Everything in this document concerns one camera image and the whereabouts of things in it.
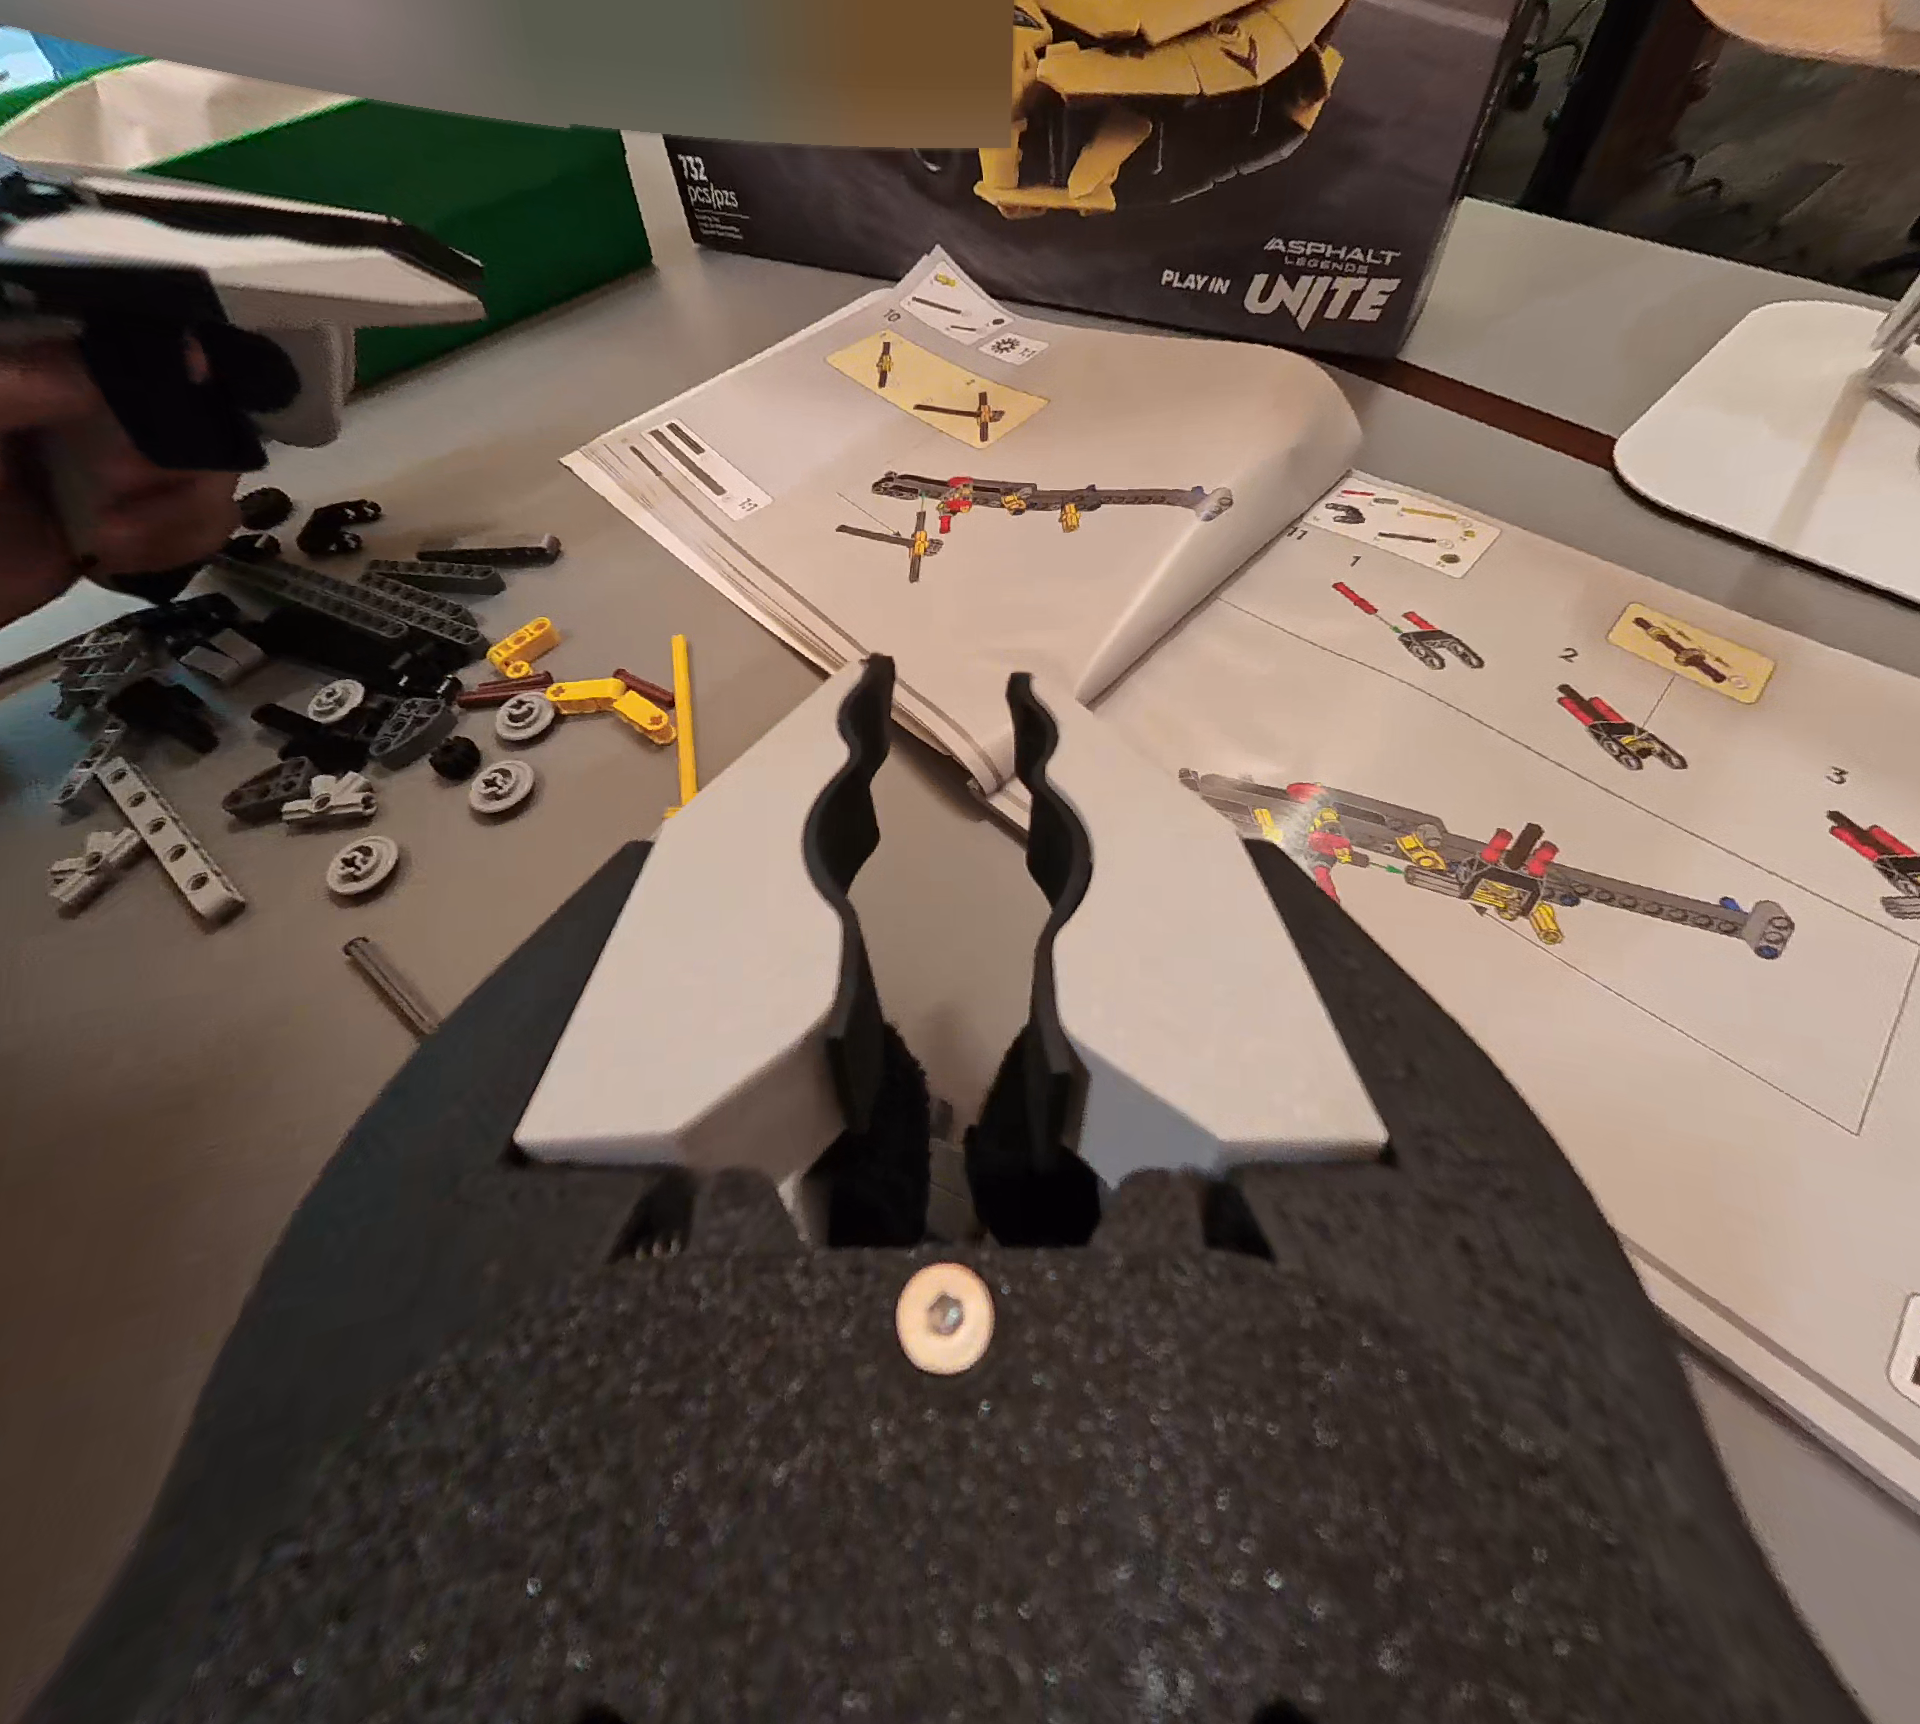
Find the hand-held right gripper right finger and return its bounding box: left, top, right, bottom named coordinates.
left=965, top=671, right=1397, bottom=1248

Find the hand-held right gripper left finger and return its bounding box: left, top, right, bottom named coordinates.
left=511, top=653, right=943, bottom=1251

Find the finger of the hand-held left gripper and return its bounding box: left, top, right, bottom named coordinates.
left=0, top=158, right=489, bottom=300
left=0, top=221, right=489, bottom=335

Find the long dark grey toy axle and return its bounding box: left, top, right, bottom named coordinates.
left=342, top=935, right=443, bottom=1038

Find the pile of toy brick pieces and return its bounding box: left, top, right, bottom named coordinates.
left=43, top=487, right=677, bottom=921

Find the white instruction booklet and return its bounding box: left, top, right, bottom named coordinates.
left=561, top=248, right=1920, bottom=1518

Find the black toy car set box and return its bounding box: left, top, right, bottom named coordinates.
left=660, top=0, right=1593, bottom=363

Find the person's left hand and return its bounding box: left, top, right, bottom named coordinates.
left=0, top=320, right=249, bottom=630

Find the white paper sheet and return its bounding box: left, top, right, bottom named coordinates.
left=0, top=60, right=363, bottom=174

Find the green plastic bin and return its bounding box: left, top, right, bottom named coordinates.
left=0, top=60, right=660, bottom=392

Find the white stand base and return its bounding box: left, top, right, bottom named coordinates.
left=1613, top=267, right=1920, bottom=606

